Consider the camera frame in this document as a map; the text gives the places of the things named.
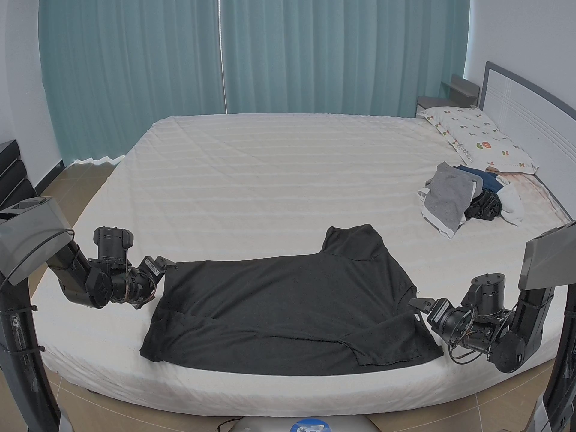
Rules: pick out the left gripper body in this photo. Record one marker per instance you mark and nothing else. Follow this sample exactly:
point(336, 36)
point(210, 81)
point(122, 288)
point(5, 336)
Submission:
point(144, 286)

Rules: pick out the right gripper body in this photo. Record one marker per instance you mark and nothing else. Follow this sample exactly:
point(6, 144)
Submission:
point(445, 320)

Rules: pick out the black T-shirt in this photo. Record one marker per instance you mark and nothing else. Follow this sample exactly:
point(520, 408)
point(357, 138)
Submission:
point(279, 304)

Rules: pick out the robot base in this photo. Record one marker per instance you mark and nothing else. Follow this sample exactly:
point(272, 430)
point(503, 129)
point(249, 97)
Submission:
point(270, 426)

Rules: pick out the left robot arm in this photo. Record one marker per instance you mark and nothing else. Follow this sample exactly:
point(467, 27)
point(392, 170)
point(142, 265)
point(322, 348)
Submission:
point(67, 268)

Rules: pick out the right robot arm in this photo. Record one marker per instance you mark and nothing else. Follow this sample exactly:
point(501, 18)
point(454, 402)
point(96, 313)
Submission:
point(531, 304)

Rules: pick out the bed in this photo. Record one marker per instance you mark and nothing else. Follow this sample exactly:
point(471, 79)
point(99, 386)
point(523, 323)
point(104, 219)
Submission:
point(270, 187)

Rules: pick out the black shiny garment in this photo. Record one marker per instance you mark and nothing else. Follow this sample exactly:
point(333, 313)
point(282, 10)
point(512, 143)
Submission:
point(485, 207)

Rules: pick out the grey and white garment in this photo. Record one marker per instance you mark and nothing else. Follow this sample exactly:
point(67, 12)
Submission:
point(447, 198)

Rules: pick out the dark blue garment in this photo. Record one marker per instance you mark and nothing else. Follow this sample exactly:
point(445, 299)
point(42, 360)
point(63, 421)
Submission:
point(483, 177)

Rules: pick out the black chest of drawers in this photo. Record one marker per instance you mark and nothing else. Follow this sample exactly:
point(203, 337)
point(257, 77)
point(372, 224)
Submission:
point(13, 178)

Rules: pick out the white printed pillow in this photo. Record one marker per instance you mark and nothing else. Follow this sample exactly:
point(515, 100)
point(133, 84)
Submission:
point(481, 135)

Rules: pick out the blue-green curtain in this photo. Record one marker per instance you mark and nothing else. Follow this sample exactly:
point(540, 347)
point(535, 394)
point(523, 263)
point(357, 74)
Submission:
point(342, 38)
point(130, 61)

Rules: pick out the grey bedside table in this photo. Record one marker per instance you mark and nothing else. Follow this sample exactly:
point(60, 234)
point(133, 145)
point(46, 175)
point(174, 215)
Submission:
point(450, 90)

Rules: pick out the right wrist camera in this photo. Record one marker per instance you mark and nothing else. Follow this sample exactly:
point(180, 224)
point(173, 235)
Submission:
point(468, 296)

